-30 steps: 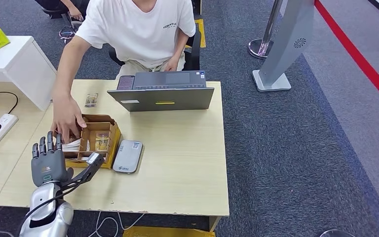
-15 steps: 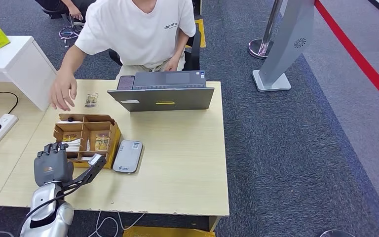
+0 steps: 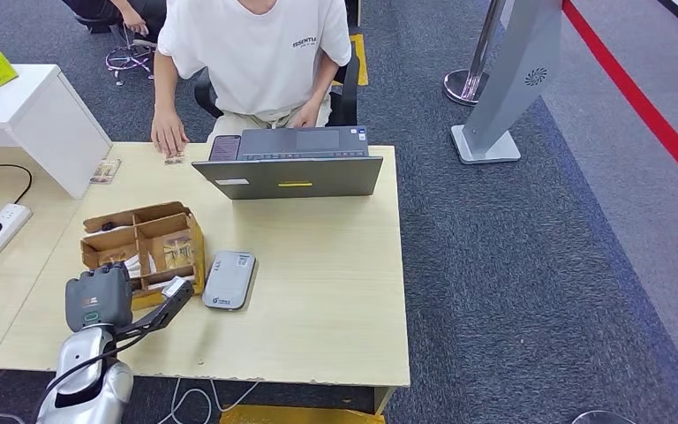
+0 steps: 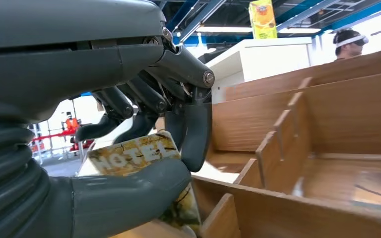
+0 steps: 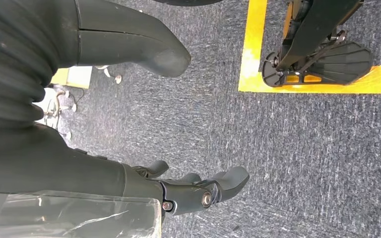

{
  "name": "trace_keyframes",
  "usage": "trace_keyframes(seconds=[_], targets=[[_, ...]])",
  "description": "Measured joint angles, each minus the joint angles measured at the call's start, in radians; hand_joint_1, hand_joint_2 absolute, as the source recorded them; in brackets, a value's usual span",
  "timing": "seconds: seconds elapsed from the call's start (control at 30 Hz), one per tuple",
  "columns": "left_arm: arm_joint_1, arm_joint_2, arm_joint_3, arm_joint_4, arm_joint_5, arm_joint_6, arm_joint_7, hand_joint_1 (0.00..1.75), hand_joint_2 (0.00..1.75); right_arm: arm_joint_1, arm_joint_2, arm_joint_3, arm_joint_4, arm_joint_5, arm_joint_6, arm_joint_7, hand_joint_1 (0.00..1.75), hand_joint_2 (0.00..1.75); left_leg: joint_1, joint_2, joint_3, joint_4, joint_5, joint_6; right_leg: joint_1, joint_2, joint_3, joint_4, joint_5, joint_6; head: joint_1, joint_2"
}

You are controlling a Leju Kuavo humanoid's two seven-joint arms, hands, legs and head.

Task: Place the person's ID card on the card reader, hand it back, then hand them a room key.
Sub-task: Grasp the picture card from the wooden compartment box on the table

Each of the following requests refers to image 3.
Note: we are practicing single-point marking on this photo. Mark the chrome stanchion base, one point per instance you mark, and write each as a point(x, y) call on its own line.
point(602, 419)

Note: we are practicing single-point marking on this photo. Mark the person's left hand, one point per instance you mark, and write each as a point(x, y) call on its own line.
point(307, 116)

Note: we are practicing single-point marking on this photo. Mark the yellow floor tape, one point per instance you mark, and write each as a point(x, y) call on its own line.
point(362, 58)

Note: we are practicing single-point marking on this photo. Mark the golden picture card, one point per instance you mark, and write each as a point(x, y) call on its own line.
point(178, 251)

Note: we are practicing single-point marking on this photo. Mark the grey card reader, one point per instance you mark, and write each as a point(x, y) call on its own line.
point(229, 281)

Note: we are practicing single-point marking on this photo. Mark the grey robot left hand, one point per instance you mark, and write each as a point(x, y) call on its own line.
point(98, 295)

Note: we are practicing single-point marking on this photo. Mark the white card stack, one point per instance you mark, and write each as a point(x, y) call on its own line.
point(134, 266)

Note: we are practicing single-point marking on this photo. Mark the person's right forearm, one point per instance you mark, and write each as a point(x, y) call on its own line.
point(166, 82)

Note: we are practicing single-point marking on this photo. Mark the grey kiosk stand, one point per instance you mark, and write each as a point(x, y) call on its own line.
point(514, 76)

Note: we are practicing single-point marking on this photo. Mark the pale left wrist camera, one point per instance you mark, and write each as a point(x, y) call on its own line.
point(176, 288)

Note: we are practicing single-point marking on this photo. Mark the black smartphone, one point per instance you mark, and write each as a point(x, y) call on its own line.
point(225, 148)

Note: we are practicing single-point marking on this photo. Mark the red floor stripe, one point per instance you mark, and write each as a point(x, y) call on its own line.
point(637, 99)

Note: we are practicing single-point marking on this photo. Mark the chrome stanchion post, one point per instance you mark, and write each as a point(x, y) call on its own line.
point(467, 85)

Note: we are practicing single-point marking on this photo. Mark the cardboard divider box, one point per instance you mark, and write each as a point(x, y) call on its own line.
point(111, 221)

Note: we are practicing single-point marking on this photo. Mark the chrome star chair base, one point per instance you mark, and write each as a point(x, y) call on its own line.
point(128, 58)

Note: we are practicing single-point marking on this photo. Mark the person's left forearm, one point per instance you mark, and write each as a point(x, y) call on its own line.
point(322, 79)

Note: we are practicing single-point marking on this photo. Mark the person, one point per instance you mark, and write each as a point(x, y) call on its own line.
point(99, 9)
point(257, 58)

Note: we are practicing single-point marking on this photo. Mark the person's right hand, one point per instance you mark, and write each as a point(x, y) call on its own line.
point(168, 131)

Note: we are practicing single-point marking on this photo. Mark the white cabinet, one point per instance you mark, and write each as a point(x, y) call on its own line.
point(52, 129)

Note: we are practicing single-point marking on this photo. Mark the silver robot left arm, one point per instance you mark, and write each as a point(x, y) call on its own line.
point(81, 357)

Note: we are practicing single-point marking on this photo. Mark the yellow base panel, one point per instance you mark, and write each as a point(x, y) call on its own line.
point(304, 416)

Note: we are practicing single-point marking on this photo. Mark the grey laptop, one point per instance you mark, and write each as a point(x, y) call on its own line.
point(292, 178)

